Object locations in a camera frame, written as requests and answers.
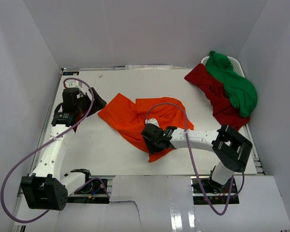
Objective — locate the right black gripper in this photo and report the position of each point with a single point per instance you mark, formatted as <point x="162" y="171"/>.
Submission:
<point x="152" y="149"/>

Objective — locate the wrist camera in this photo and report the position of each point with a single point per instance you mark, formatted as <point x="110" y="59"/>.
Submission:
<point x="152" y="121"/>
<point x="75" y="84"/>

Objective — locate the black label sticker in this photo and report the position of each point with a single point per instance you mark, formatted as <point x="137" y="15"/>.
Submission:
<point x="70" y="73"/>

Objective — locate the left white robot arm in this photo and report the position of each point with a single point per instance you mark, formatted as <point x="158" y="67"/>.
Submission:
<point x="45" y="188"/>

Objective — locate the green t shirt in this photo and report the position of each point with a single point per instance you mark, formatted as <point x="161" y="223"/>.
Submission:
<point x="240" y="91"/>

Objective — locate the white paper sheet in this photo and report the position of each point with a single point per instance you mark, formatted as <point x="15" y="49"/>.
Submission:
<point x="140" y="67"/>

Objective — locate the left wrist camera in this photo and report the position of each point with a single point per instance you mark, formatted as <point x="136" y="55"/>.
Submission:
<point x="75" y="84"/>

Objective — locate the red t shirt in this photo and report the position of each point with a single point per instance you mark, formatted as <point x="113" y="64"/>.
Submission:
<point x="223" y="111"/>

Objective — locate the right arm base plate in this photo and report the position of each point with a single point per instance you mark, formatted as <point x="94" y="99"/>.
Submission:
<point x="217" y="197"/>

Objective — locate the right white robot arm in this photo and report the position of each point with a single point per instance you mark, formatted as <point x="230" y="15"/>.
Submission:
<point x="231" y="147"/>

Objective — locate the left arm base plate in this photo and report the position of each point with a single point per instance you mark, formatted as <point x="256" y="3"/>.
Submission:
<point x="94" y="192"/>

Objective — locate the orange t shirt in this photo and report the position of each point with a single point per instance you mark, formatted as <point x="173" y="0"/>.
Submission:
<point x="128" y="118"/>

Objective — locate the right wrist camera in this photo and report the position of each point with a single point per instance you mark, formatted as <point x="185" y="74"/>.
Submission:
<point x="152" y="121"/>

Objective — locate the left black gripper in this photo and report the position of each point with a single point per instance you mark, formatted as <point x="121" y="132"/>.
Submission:
<point x="98" y="103"/>

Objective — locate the white perforated laundry basket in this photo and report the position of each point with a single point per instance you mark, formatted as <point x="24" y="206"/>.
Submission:
<point x="235" y="64"/>

